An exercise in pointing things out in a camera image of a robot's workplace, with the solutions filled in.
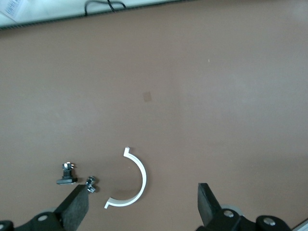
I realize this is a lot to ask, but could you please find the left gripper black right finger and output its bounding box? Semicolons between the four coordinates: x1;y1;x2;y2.
197;182;293;231

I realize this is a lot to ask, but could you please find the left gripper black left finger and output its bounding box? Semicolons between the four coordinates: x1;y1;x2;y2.
0;184;90;231

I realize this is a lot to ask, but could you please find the small silver metal nut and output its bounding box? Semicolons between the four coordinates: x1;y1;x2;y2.
85;175;98;193

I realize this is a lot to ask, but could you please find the clear tape patch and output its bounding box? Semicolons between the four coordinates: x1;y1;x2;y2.
141;91;154;102

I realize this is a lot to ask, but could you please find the white paper label blue print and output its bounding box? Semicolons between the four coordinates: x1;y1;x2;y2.
0;0;24;20

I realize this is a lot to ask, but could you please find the small black switch block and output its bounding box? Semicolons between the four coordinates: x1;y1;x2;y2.
56;161;78;186

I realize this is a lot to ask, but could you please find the white semicircular plastic bracket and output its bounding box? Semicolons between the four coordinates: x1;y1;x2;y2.
103;146;147;209

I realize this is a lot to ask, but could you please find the black looped cable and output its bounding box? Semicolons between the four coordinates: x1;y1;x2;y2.
84;0;127;16

